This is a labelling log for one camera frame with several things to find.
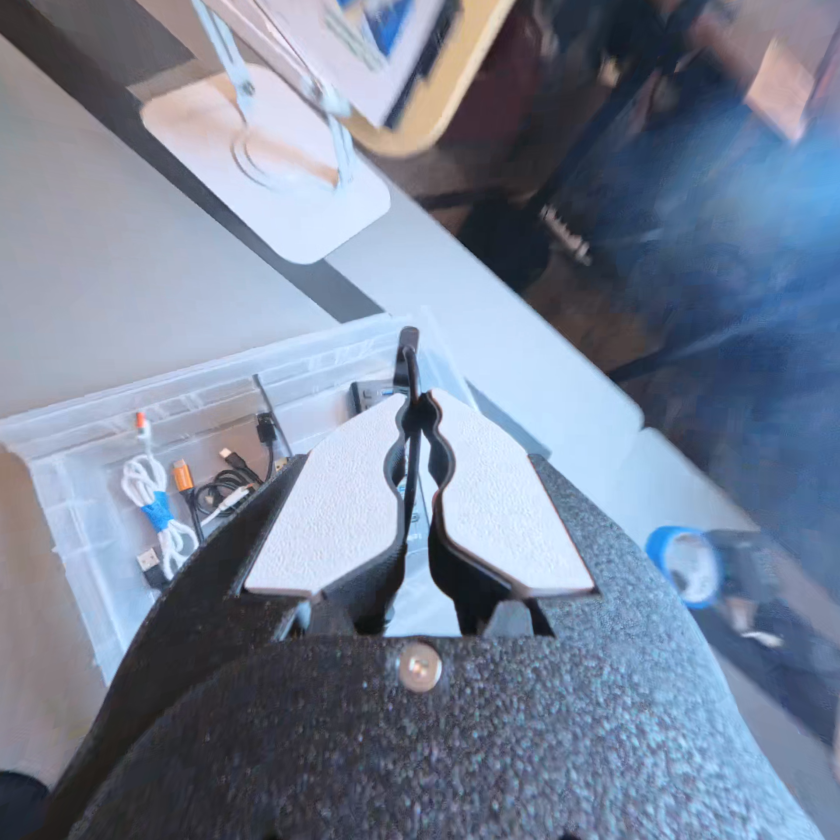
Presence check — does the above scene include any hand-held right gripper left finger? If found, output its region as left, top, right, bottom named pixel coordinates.
left=243, top=394, right=406, bottom=599

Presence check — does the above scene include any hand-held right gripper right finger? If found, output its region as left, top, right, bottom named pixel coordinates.
left=423, top=388, right=597, bottom=597

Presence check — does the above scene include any black multi-port USB hub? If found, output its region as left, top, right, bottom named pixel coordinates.
left=350, top=379, right=413, bottom=422

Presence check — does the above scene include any white cable with blue tape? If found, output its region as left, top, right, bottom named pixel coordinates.
left=121, top=411, right=200, bottom=580

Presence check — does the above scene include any clear plastic bin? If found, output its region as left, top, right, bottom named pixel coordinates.
left=0, top=307, right=529, bottom=685

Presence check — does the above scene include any blue tape roll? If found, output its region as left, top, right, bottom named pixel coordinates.
left=644, top=525, right=724, bottom=611

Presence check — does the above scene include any white base sign stand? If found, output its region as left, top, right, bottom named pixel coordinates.
left=140, top=0, right=521, bottom=265

